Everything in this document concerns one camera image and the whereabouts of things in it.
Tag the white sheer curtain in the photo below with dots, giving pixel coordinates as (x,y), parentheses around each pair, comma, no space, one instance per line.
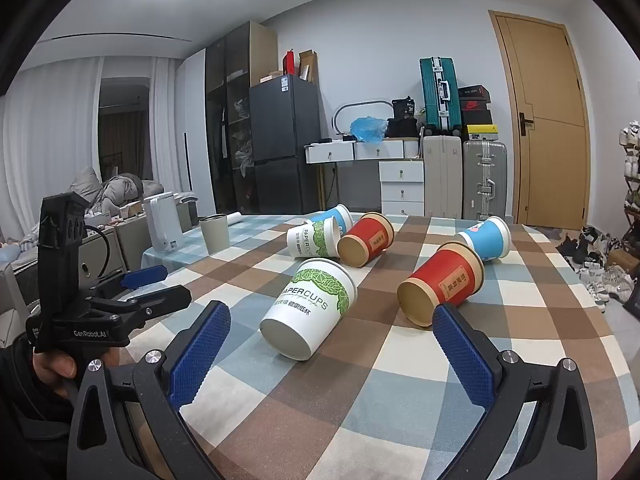
(165,125)
(45,150)

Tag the white paper roll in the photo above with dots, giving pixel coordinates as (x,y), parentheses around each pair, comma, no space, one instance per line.
(234,218)

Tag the red paper cup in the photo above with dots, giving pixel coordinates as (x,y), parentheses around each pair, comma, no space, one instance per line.
(369,239)
(442,285)

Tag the dark grey refrigerator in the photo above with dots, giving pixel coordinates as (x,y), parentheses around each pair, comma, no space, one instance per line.
(285,145)

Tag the person's left forearm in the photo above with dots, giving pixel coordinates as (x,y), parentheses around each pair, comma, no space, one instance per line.
(25,420)

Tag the grey storage box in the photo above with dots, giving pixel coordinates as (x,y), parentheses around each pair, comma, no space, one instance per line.
(97,255)

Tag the blue paper cup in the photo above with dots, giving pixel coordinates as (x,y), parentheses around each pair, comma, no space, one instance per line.
(341,216)
(487,242)

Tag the white electric kettle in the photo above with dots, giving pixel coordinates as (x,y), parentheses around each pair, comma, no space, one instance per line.
(162,225)

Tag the beige tumbler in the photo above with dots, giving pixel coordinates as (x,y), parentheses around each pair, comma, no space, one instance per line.
(215,234)

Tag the grey clothing pile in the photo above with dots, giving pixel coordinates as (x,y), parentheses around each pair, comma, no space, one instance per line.
(115,187)

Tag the white desk with drawers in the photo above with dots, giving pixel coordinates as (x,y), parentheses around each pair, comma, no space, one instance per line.
(340,151)

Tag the open cardboard box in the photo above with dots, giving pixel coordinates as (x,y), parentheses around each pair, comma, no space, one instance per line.
(308,67)

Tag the blue plastic bag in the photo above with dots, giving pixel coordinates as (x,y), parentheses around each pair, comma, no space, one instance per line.
(369,129)

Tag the shoe rack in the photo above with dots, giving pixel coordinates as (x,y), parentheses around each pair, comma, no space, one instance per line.
(632,180)

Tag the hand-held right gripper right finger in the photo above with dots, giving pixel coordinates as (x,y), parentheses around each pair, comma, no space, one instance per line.
(465,360)

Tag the silver suitcase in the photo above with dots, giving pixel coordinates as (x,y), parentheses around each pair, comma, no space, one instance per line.
(485,180)

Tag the small white green-leaf paper cup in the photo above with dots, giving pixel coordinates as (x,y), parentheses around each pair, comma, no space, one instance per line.
(310,240)

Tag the black and yellow shoe box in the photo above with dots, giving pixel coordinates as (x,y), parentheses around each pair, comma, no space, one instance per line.
(481,133)

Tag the beige suitcase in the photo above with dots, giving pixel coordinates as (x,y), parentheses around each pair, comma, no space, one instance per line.
(442,177)

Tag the checkered tablecloth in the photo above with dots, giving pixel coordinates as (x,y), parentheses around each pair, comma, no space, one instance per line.
(400,385)

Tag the teal suitcase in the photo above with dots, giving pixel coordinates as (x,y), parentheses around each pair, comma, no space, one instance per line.
(431,95)

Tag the pile of shoes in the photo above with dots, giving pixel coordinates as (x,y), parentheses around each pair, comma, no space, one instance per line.
(595,265)

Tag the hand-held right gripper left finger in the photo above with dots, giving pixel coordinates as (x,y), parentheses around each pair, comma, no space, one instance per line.
(200,355)

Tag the person's left hand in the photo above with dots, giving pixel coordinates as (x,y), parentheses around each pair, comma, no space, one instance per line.
(55,366)

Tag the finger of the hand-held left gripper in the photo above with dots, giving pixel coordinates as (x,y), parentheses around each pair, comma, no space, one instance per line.
(145,276)
(160,302)

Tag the wooden door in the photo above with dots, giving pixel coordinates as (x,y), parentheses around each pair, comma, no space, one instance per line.
(545,125)

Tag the black bag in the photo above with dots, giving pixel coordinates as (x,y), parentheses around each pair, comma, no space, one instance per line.
(404,117)

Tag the large white green-leaf paper cup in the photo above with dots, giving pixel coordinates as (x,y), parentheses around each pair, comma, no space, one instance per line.
(310,305)

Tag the red and black shoe box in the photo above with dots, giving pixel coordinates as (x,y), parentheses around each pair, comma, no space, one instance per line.
(475,105)

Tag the dark glass-door cabinet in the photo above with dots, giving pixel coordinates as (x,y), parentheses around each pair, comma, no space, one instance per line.
(232,110)

